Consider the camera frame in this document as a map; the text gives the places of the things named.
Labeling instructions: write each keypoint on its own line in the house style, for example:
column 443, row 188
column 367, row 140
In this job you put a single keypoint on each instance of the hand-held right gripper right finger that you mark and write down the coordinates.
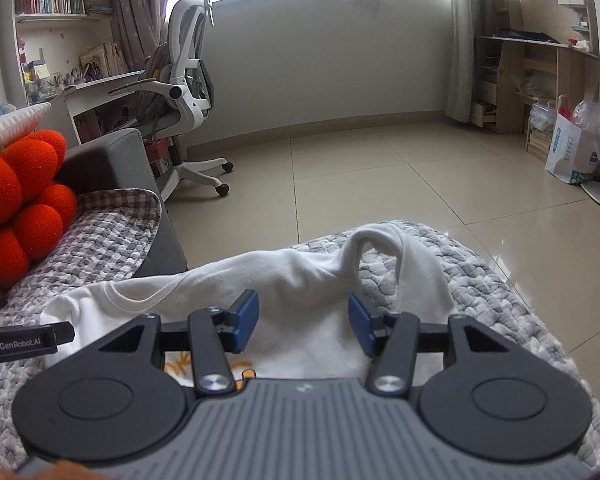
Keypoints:
column 360, row 325

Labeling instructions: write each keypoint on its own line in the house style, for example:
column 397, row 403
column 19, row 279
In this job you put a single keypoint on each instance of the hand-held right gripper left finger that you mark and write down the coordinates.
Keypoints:
column 245, row 320

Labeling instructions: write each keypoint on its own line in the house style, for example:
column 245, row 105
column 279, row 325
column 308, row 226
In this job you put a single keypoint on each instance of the white t-shirt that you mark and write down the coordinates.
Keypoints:
column 300, row 280

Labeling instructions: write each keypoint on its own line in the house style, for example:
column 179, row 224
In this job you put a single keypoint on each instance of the grey patterned quilt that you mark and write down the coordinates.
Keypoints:
column 490, row 280

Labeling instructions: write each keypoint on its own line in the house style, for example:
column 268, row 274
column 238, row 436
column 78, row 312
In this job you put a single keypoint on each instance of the orange pumpkin cushion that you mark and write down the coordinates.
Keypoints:
column 30, row 170

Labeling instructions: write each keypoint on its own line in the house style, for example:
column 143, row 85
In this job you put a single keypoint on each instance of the red patterned box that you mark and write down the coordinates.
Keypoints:
column 157, row 157

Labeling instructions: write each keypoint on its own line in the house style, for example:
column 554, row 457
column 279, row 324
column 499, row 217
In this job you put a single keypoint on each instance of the dark grey sofa armrest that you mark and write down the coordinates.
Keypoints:
column 115, row 160

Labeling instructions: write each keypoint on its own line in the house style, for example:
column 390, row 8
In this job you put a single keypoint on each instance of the white pillow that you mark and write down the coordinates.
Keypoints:
column 10, row 125

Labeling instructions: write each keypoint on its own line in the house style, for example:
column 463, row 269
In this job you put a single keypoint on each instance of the white desk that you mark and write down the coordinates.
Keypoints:
column 100, row 87

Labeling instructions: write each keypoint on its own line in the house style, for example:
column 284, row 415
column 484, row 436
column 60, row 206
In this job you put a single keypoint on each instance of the white paper shopping bag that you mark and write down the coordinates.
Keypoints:
column 572, row 152

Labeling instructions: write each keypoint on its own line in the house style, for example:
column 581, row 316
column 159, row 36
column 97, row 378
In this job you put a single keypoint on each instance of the wooden shelf unit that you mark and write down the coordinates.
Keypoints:
column 510, row 85

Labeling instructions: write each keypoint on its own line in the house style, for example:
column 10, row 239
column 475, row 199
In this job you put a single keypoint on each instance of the white office chair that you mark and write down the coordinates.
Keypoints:
column 185, row 35

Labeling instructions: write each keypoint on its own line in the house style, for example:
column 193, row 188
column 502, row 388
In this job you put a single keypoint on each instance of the white bookshelf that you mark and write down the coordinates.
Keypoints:
column 7, row 50

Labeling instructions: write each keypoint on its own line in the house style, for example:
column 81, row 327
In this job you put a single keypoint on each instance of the picture books on desk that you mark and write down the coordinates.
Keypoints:
column 105, row 60

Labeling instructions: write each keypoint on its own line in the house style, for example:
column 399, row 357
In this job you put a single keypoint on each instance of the grey patterned curtain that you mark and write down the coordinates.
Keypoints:
column 465, row 35
column 135, row 5

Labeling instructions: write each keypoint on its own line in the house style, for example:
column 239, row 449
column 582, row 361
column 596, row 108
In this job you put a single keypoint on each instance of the clear plastic bag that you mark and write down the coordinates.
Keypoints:
column 590, row 117

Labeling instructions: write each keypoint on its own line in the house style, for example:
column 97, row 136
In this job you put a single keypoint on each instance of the stack of lying books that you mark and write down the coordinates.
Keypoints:
column 97, row 2

